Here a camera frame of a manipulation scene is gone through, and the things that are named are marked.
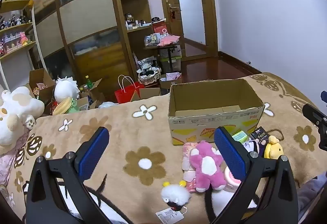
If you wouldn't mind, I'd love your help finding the red paper bag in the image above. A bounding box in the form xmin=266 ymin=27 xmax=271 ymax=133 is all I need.
xmin=114 ymin=75 xmax=145 ymax=104

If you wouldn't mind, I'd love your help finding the yellow striped plush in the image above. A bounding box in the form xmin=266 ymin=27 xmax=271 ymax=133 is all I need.
xmin=52 ymin=97 xmax=73 ymax=115

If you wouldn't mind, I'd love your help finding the cardboard box yellow print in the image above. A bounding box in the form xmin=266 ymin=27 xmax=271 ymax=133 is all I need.
xmin=168 ymin=79 xmax=265 ymax=145

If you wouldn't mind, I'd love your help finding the large white beige plush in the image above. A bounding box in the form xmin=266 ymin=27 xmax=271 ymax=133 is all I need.
xmin=0 ymin=86 xmax=45 ymax=155

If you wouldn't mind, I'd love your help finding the flat cardboard piece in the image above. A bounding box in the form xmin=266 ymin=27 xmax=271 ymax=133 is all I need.
xmin=130 ymin=88 xmax=161 ymax=102

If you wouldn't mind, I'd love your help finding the white shelf with figurines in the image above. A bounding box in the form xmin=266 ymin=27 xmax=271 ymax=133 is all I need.
xmin=0 ymin=0 xmax=46 ymax=91

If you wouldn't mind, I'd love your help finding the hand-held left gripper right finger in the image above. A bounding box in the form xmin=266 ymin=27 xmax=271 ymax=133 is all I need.
xmin=214 ymin=126 xmax=299 ymax=224

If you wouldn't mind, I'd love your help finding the clear storage box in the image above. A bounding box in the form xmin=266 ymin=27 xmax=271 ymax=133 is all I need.
xmin=159 ymin=46 xmax=182 ymax=72

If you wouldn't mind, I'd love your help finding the grey blue cloth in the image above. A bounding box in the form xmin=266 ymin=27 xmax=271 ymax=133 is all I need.
xmin=298 ymin=171 xmax=327 ymax=217

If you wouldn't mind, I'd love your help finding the green frog plush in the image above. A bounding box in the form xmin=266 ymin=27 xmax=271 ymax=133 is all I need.
xmin=69 ymin=99 xmax=80 ymax=113

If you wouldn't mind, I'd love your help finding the cardboard box with pink items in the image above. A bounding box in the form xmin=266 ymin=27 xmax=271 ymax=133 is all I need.
xmin=160 ymin=73 xmax=182 ymax=89

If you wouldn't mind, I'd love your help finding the small open cardboard box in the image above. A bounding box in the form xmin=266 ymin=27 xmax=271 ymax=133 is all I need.
xmin=77 ymin=78 xmax=106 ymax=109

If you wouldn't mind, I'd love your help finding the purple haired doll plush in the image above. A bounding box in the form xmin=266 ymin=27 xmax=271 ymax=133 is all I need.
xmin=241 ymin=137 xmax=265 ymax=156

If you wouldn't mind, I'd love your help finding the red gift bag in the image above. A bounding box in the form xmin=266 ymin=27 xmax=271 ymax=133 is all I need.
xmin=152 ymin=21 xmax=171 ymax=35

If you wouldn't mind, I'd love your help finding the yellow duck plush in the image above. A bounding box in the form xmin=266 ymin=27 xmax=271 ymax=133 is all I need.
xmin=264 ymin=135 xmax=284 ymax=159

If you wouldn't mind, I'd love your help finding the brown cardboard box with clutter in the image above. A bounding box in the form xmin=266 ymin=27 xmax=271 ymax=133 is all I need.
xmin=26 ymin=69 xmax=56 ymax=107

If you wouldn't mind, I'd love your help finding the wooden wardrobe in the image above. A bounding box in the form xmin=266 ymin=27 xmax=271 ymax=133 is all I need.
xmin=22 ymin=0 xmax=131 ymax=102

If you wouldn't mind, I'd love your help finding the wicker basket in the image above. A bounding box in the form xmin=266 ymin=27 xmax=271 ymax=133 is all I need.
xmin=138 ymin=71 xmax=162 ymax=85

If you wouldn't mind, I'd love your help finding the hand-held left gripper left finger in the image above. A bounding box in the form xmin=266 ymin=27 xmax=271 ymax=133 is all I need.
xmin=26 ymin=126 xmax=110 ymax=224

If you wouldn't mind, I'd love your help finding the black white striped cloth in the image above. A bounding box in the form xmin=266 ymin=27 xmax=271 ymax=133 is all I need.
xmin=137 ymin=58 xmax=160 ymax=73

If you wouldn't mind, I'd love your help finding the black small box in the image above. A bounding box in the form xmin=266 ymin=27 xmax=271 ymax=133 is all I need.
xmin=250 ymin=127 xmax=272 ymax=145

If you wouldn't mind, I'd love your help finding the brown floral blanket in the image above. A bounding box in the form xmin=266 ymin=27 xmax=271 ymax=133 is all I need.
xmin=5 ymin=72 xmax=327 ymax=224

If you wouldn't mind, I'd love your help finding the pink plastic packet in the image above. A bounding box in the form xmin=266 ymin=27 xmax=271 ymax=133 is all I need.
xmin=182 ymin=142 xmax=202 ymax=192

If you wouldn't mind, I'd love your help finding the green small box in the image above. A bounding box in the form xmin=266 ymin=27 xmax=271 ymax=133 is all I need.
xmin=231 ymin=131 xmax=248 ymax=142

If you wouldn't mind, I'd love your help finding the white haired plush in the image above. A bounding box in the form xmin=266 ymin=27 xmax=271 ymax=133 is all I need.
xmin=54 ymin=76 xmax=80 ymax=104

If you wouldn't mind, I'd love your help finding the pink white roll plush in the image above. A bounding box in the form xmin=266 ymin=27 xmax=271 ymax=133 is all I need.
xmin=224 ymin=165 xmax=242 ymax=192

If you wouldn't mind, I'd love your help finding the small side table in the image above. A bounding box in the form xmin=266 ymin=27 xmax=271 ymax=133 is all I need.
xmin=143 ymin=42 xmax=180 ymax=73

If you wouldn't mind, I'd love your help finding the white fluffy sheep plush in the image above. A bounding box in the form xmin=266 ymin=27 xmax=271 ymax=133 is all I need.
xmin=155 ymin=181 xmax=191 ymax=223

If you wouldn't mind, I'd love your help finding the pink cloth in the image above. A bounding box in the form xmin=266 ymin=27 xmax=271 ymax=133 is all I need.
xmin=157 ymin=35 xmax=180 ymax=47

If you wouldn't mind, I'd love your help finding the pink bear plush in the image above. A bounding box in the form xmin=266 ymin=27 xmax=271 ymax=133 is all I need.
xmin=189 ymin=140 xmax=228 ymax=192

